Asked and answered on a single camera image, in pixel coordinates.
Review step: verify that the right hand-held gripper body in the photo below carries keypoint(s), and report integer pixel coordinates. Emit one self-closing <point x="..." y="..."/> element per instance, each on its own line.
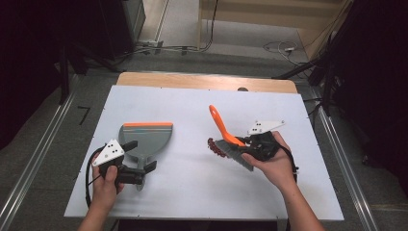
<point x="264" y="126"/>

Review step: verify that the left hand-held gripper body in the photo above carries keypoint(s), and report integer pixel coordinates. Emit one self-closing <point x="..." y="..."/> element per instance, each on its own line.
<point x="109" y="154"/>

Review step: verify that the grey dustpan with orange edge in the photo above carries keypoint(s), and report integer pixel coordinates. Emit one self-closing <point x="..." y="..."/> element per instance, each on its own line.
<point x="147" y="138"/>

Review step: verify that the pile of red beans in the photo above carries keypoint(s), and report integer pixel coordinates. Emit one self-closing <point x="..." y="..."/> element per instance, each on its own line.
<point x="215" y="148"/>

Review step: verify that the person's right hand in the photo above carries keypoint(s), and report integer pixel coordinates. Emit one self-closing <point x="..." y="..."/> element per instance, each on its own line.
<point x="279" y="170"/>

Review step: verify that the person's left hand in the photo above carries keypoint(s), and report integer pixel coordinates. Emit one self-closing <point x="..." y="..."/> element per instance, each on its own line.
<point x="102" y="192"/>

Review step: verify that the white board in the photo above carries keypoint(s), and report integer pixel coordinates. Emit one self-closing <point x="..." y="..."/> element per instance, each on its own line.
<point x="198" y="192"/>

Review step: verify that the black stand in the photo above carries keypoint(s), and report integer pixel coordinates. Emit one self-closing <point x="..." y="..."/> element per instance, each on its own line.
<point x="64" y="73"/>
<point x="327" y="89"/>

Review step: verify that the wooden table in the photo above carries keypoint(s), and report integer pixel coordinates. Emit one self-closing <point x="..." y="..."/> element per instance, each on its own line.
<point x="192" y="82"/>

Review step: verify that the dark cabinet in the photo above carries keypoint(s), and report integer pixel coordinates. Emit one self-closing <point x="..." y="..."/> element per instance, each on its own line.
<point x="122" y="25"/>

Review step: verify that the metal floor rail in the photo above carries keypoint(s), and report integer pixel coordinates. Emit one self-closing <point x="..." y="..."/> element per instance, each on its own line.
<point x="32" y="166"/>
<point x="349" y="186"/>

